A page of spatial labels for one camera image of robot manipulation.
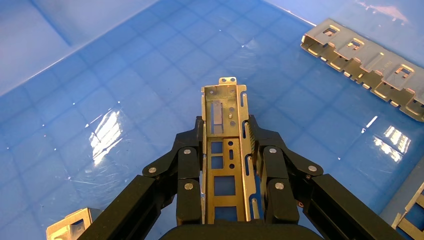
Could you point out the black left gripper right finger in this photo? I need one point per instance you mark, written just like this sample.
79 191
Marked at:
278 165

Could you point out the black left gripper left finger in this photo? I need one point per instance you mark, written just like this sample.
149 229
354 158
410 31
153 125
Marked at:
187 165

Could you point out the long metal channel part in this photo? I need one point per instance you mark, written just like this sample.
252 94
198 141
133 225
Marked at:
225 96

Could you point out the flat grey metal strip part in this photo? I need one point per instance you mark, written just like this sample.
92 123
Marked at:
404 195

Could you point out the clear plastic film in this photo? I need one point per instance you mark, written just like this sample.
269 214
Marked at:
102 139

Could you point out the blue plastic bin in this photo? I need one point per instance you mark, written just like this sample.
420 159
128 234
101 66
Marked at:
99 49

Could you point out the metal bracket with square cutouts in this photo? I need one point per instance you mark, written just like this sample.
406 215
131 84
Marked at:
374 63

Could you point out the metal ladder frame part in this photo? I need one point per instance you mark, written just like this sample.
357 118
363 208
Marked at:
59 230

